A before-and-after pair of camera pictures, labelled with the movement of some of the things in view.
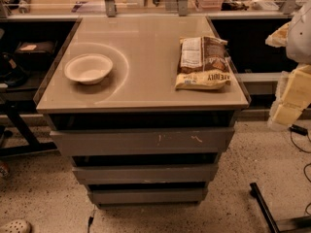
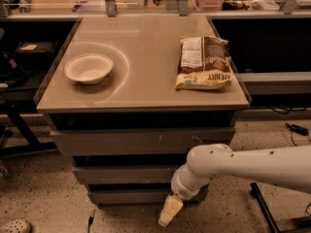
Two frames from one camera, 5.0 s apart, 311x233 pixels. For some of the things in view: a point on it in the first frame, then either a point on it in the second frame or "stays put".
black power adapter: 298,129 stays put
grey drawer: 96,175 stays put
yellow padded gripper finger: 292,97 → 172,205
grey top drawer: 142,142 stays put
